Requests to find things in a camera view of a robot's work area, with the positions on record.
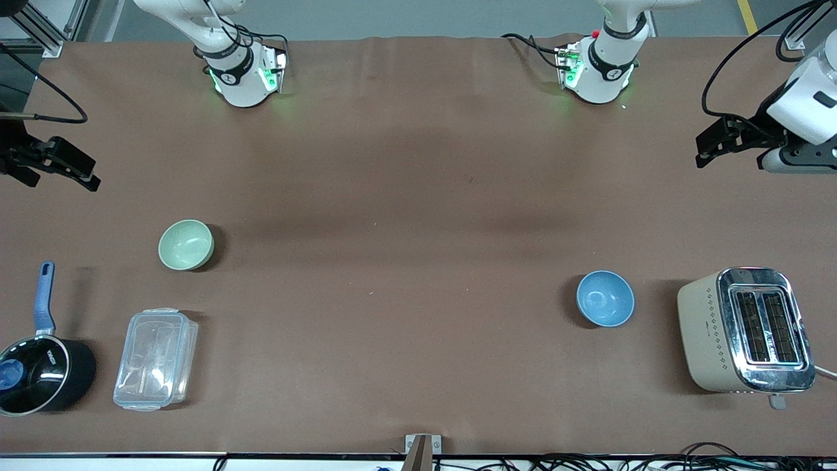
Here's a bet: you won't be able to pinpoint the green bowl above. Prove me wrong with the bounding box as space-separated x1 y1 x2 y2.
158 218 215 271

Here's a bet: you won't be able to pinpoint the blue bowl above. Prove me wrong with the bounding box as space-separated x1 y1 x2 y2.
575 270 636 328

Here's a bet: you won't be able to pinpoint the beige chrome toaster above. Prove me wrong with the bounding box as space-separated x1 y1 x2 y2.
676 266 817 411

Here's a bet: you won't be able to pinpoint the clear plastic lidded container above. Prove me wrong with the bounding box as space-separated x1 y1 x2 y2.
112 307 199 413

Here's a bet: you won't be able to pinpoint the brown table cover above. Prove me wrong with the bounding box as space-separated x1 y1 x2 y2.
0 35 837 457

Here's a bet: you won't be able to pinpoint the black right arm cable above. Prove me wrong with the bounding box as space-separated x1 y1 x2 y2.
0 42 89 126

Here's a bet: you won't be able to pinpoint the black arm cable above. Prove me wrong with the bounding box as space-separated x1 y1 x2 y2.
0 42 89 126
701 0 831 120

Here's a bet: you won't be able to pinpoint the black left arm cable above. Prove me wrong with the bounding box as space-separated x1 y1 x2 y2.
701 0 831 120

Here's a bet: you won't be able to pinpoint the aluminium frame profile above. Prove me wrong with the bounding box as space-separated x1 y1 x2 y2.
0 0 89 58

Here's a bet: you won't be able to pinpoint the black pot with blue handle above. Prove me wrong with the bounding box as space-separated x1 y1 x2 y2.
0 261 97 417

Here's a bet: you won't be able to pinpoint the black base cable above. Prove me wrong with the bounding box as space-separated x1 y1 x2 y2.
501 32 571 71

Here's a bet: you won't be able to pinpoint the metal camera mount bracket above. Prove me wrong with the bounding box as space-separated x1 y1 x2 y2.
403 433 443 471

